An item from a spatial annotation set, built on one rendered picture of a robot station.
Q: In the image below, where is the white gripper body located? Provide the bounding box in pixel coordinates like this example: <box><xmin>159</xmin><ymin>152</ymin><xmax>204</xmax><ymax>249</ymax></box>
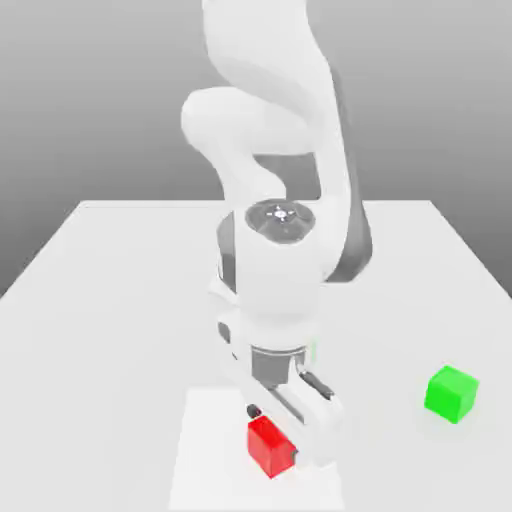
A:
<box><xmin>236</xmin><ymin>368</ymin><xmax>346</xmax><ymax>470</ymax></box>

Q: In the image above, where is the small red cube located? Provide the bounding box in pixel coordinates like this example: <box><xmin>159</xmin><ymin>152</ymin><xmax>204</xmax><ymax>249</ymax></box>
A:
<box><xmin>246</xmin><ymin>414</ymin><xmax>298</xmax><ymax>480</ymax></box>

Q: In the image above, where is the small green cube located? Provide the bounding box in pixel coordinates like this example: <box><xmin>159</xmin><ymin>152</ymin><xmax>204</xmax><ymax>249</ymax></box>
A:
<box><xmin>423</xmin><ymin>364</ymin><xmax>480</xmax><ymax>425</ymax></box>

